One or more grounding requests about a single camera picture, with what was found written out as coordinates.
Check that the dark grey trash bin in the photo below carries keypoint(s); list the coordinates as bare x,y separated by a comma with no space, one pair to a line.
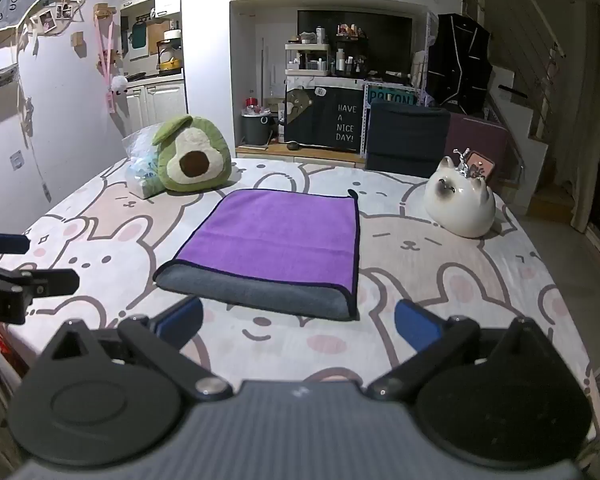
257,127

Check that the yellow kitchen pot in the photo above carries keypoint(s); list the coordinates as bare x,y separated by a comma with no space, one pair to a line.
170,57

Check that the white cat plush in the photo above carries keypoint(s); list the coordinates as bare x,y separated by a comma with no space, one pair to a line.
459,200

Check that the white kitchen cabinet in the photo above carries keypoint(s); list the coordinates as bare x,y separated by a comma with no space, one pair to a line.
152,100

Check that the black printed cloth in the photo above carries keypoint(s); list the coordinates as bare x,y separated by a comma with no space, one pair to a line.
330,119

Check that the green sign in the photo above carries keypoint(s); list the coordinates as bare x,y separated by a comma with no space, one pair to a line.
393,96

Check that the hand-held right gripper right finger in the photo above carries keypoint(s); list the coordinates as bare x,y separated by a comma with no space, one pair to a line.
414,324

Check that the purple and grey towel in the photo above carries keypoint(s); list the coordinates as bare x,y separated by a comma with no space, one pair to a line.
275,242

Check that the black jacket with white trim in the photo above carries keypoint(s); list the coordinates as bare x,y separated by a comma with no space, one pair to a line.
457,62

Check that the silver ornament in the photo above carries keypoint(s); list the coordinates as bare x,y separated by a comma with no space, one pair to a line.
462,157

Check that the white storage shelf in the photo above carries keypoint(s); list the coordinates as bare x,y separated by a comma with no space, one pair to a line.
307,60

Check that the staircase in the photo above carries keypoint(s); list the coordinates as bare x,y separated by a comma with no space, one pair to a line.
525,110

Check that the avocado plush pillow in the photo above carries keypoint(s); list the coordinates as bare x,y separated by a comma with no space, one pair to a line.
194,156

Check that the clear plastic bag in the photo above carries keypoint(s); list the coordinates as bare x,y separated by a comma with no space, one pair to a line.
141,162

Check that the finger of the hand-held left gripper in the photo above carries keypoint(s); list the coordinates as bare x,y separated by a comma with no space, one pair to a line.
5,243
50,282

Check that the pink card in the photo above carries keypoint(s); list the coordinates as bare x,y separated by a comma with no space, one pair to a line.
479,165

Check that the purple box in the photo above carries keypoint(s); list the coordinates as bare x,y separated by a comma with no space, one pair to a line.
477,142

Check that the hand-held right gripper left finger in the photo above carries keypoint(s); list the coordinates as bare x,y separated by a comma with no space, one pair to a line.
180,319

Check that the wall pocket organizer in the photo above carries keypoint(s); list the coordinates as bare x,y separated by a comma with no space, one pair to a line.
1,78

